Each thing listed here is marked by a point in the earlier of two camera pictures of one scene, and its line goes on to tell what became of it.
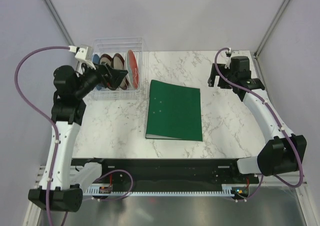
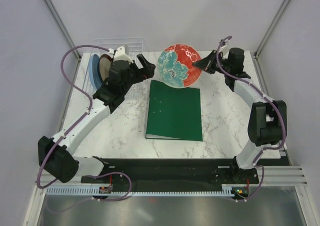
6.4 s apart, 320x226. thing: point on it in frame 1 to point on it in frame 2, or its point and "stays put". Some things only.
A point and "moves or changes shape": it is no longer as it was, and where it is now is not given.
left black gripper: x=101 y=70 to x=146 y=72
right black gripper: x=211 y=79 to x=206 y=63
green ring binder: x=173 y=111 stays put
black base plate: x=167 y=174 stays put
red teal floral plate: x=131 y=66 moves or changes shape
